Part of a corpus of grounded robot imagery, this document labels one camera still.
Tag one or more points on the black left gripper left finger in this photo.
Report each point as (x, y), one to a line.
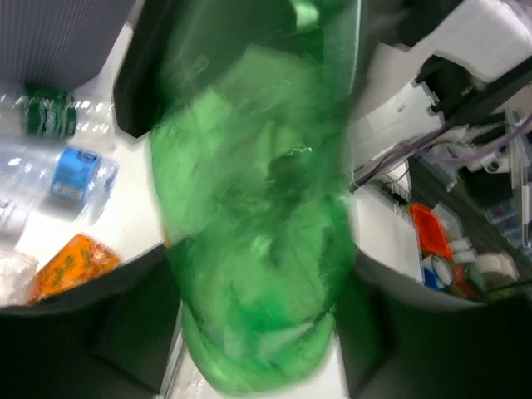
(109, 338)

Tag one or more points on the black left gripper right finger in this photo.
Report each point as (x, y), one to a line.
(400, 339)

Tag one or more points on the orange plastic bottle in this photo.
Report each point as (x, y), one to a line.
(81, 260)

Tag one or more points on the clear bottle blue label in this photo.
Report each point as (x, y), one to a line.
(69, 180)

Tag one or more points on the clear bottle green label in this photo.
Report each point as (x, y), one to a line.
(57, 115)

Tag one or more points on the green plastic bottle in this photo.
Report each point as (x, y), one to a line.
(246, 164)

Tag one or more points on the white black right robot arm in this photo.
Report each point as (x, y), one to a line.
(480, 58)

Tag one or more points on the grey mesh waste bin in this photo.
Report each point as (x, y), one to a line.
(59, 44)

